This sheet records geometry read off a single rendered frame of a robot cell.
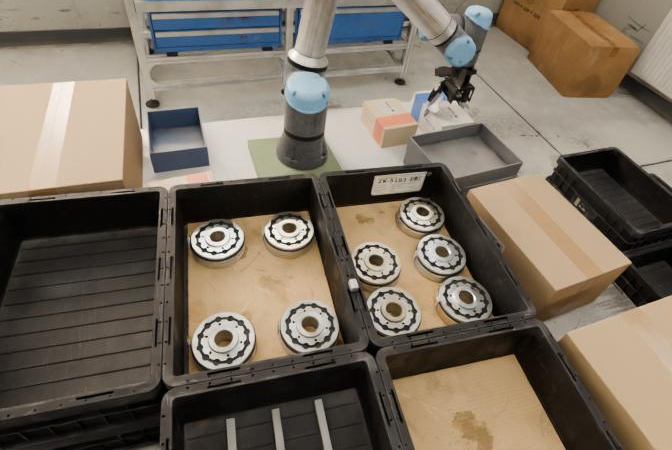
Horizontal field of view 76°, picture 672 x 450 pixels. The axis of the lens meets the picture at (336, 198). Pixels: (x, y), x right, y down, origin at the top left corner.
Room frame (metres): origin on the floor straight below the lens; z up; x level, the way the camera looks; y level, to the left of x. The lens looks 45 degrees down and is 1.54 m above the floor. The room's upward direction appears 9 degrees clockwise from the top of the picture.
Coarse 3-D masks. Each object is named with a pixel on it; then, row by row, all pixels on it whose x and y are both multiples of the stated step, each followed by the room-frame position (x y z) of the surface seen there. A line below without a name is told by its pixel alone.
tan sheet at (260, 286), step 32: (192, 224) 0.57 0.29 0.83; (256, 224) 0.60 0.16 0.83; (192, 256) 0.49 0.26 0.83; (256, 256) 0.51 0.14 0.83; (320, 256) 0.54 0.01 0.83; (192, 288) 0.42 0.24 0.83; (224, 288) 0.43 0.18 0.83; (256, 288) 0.44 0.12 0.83; (288, 288) 0.45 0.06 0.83; (320, 288) 0.46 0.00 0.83; (192, 320) 0.36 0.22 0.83; (256, 320) 0.37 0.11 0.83; (256, 352) 0.32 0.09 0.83
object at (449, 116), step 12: (420, 96) 1.29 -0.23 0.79; (444, 96) 1.32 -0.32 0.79; (420, 108) 1.26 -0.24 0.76; (444, 108) 1.24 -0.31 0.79; (456, 108) 1.25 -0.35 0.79; (420, 120) 1.24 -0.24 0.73; (432, 120) 1.19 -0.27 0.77; (444, 120) 1.17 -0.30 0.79; (456, 120) 1.18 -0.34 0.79; (468, 120) 1.19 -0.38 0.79
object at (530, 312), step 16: (320, 176) 0.67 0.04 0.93; (336, 176) 0.68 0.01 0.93; (448, 176) 0.73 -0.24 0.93; (336, 224) 0.54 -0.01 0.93; (480, 224) 0.60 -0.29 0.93; (496, 256) 0.52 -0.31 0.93; (352, 272) 0.44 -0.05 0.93; (512, 272) 0.49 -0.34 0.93; (528, 304) 0.43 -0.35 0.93; (368, 320) 0.35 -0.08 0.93; (480, 320) 0.38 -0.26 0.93; (512, 320) 0.39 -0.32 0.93; (368, 336) 0.32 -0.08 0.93; (400, 336) 0.33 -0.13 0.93; (416, 336) 0.34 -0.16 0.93; (432, 336) 0.34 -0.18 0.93
